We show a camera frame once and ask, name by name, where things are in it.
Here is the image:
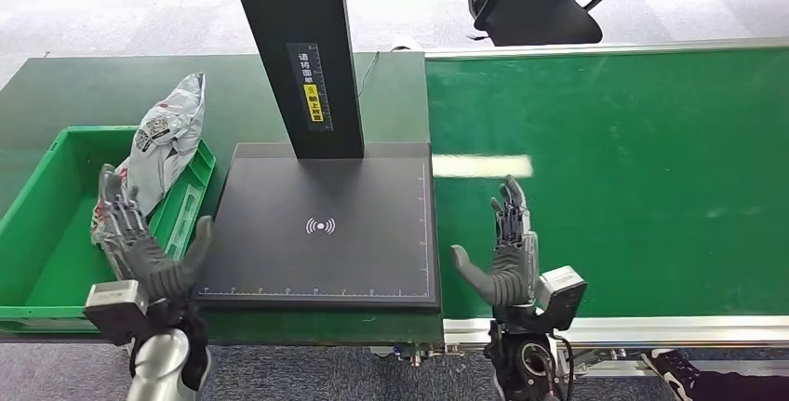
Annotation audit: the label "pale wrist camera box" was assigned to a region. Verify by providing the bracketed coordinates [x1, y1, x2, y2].
[534, 265, 589, 333]
[83, 279, 153, 346]

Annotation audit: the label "thin black cable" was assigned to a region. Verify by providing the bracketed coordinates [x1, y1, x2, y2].
[356, 50, 381, 101]

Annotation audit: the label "green plastic crate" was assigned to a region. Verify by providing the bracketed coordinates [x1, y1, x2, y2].
[0, 126, 217, 335]

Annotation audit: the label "dark green table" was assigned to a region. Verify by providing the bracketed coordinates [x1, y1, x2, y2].
[0, 52, 445, 348]

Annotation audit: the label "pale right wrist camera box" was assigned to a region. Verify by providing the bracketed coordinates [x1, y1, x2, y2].
[534, 265, 589, 333]

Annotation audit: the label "person's black and white shoe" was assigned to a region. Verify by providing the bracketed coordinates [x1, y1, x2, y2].
[640, 348, 705, 401]

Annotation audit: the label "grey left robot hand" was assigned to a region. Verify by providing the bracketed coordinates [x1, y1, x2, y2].
[95, 164, 216, 310]

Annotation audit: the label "black office chair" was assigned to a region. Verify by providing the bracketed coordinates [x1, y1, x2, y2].
[466, 0, 629, 47]

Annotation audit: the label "black scanner machine with column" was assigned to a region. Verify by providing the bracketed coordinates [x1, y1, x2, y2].
[192, 0, 443, 311]

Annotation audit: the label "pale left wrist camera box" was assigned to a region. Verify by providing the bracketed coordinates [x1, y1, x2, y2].
[83, 279, 153, 346]

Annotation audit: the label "person's leg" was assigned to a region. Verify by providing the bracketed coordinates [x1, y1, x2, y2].
[695, 367, 789, 401]

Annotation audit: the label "white plastic mailer package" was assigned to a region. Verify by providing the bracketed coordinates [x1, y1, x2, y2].
[89, 73, 207, 249]

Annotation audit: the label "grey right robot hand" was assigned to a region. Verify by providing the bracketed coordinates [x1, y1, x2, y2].
[449, 174, 542, 310]

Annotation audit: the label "black and yellow column label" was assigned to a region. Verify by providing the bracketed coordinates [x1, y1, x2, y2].
[286, 42, 335, 133]

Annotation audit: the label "metal fittings under table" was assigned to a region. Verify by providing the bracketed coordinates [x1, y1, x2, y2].
[370, 346, 447, 369]

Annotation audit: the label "aluminium conveyor frame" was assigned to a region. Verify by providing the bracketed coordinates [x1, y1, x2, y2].
[423, 37, 789, 387]

